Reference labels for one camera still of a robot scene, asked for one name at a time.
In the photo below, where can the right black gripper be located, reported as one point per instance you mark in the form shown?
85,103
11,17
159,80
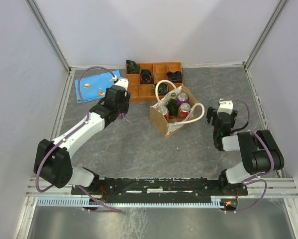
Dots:
211,112

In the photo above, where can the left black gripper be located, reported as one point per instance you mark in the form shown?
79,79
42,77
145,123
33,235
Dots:
126,102

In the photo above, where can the purple soda can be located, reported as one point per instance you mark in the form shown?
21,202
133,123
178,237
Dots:
121,115
182,98

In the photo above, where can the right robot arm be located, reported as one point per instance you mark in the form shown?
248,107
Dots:
259,152

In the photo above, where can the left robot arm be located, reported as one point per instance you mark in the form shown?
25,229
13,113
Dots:
53,157

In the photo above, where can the brown canvas bag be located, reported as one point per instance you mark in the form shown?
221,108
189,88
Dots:
169,127

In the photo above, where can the blue patterned cloth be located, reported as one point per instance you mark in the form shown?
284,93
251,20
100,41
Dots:
94,87

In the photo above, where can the right red soda can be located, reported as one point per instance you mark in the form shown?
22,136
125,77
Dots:
183,111

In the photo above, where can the red soda can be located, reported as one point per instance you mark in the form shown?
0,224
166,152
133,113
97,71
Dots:
183,111
164,111

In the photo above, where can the dark rolled tie top-left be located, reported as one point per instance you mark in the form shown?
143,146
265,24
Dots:
132,67

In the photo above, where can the black rolled tie middle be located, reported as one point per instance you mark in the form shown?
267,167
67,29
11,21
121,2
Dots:
146,77

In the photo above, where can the black rolled tie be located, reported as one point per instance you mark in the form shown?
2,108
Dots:
146,77
175,77

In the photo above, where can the green glass bottle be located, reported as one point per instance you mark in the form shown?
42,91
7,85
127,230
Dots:
173,106

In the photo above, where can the dark rolled tie bottom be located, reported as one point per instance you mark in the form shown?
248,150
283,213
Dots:
163,89

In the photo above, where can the left red soda can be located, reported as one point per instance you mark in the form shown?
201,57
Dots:
164,111

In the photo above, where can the black rolled tie right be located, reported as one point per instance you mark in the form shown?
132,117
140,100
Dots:
175,77

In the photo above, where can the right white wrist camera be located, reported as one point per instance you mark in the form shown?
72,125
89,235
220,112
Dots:
225,106

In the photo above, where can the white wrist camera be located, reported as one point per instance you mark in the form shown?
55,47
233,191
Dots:
122,82
225,106

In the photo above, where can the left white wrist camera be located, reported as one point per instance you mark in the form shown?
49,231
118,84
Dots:
122,82

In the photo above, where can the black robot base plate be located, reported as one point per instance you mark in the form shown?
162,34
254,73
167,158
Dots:
154,191

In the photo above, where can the blue slotted cable duct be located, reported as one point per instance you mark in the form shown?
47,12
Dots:
88,203

